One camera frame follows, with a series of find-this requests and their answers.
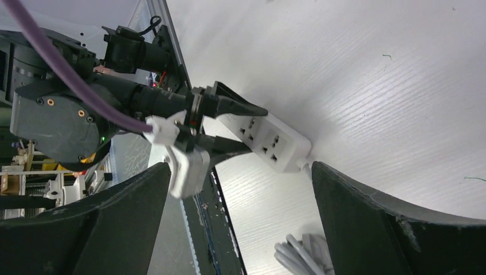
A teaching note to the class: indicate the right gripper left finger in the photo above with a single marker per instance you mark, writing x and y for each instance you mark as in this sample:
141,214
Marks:
111,232

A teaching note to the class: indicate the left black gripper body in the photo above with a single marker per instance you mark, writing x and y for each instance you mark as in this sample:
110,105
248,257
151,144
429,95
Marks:
147,101

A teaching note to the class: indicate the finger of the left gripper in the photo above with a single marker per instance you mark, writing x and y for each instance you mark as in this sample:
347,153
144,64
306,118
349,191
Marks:
221,149
226,101

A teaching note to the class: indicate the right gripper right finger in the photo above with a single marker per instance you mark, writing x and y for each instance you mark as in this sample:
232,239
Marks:
371,232

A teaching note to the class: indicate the white power strip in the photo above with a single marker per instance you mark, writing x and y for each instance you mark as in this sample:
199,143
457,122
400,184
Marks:
281,147

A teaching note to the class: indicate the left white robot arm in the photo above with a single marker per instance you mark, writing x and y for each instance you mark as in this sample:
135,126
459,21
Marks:
142,80

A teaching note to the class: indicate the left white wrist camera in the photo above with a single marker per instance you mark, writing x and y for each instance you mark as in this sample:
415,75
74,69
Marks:
188,169

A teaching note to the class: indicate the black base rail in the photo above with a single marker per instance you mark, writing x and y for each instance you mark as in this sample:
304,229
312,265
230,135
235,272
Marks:
211,234

